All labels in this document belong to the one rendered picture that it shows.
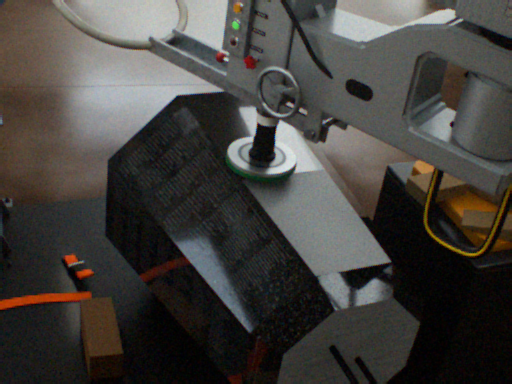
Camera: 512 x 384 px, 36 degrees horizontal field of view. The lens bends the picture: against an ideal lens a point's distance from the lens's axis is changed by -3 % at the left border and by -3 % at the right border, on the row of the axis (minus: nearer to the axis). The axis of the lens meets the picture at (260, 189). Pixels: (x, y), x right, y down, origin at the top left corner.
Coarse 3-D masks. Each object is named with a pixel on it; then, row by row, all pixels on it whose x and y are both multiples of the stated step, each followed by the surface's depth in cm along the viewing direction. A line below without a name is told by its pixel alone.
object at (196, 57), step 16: (176, 32) 260; (160, 48) 252; (176, 48) 259; (192, 48) 259; (208, 48) 254; (176, 64) 250; (192, 64) 246; (208, 64) 253; (224, 64) 253; (208, 80) 244; (224, 80) 240; (240, 96) 239
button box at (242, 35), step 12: (228, 0) 219; (240, 0) 216; (252, 0) 214; (228, 12) 220; (252, 12) 217; (228, 24) 222; (228, 36) 224; (240, 36) 221; (228, 48) 225; (240, 48) 223
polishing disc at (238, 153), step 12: (240, 144) 254; (252, 144) 255; (276, 144) 257; (228, 156) 248; (240, 156) 248; (276, 156) 251; (288, 156) 252; (240, 168) 243; (252, 168) 243; (264, 168) 244; (276, 168) 245; (288, 168) 246
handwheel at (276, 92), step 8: (264, 72) 216; (280, 72) 212; (288, 72) 212; (264, 80) 218; (296, 80) 211; (256, 88) 220; (272, 88) 216; (280, 88) 215; (288, 88) 214; (296, 88) 211; (272, 96) 216; (280, 96) 215; (296, 96) 212; (264, 104) 221; (296, 104) 213; (272, 112) 220; (288, 112) 216; (296, 112) 215
